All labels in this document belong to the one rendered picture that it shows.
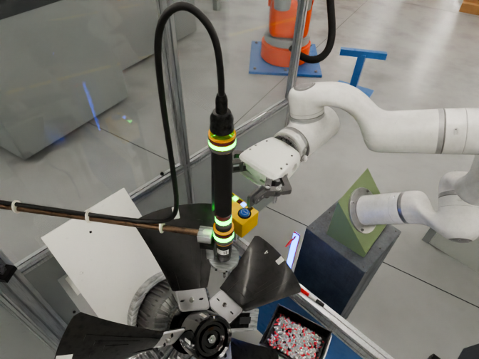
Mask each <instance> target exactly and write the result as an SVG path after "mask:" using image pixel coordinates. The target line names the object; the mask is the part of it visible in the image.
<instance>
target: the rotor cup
mask: <svg viewBox="0 0 479 359"><path fill-rule="evenodd" d="M201 313H203V314H205V315H206V316H207V317H203V316H201V315H200V314H201ZM182 327H185V331H184V332H183V334H182V335H181V336H180V337H179V338H178V339H177V340H176V341H175V342H174V343H173V344H172V345H171V346H172V347H173V348H174V349H176V351H178V352H179V353H182V354H190V355H191V356H192V357H193V358H194V359H221V358H222V357H223V356H224V355H225V353H226V352H227V350H228V348H229V346H230V343H231V339H232V331H231V328H230V325H229V323H228V322H227V320H226V319H225V318H224V317H222V316H220V315H218V314H216V313H214V312H212V311H211V310H210V309H207V310H201V311H187V312H182V311H180V309H179V306H178V307H177V308H176V309H175V310H174V312H173V313H172V315H171V317H170V320H169V322H168V328H167V330H170V329H174V328H182ZM211 335H214V336H215V337H216V340H215V342H214V343H213V344H211V343H209V337H210V336H211ZM185 338H187V339H188V340H189V341H190V344H189V343H187V342H186V341H185Z"/></svg>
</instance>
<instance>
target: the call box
mask: <svg viewBox="0 0 479 359"><path fill-rule="evenodd" d="M232 194H233V195H234V196H236V197H237V198H238V199H240V198H239V197H238V196H237V195H235V194H234V193H232ZM232 198H233V197H232ZM238 199H237V200H238ZM237 200H236V201H234V200H233V199H232V222H233V224H234V233H236V234H237V235H238V236H240V237H241V238H242V237H243V236H245V235H246V234H247V233H248V232H249V231H251V230H252V229H253V228H254V227H255V226H257V222H258V214H259V212H258V211H257V210H256V209H255V208H253V209H252V210H251V211H250V213H249V216H248V217H241V216H240V210H241V209H244V208H245V209H247V208H248V206H247V205H246V206H245V207H243V206H242V205H241V203H240V204H239V203H237ZM241 200H242V199H241ZM242 202H244V203H245V204H247V203H246V202H245V201H244V200H242Z"/></svg>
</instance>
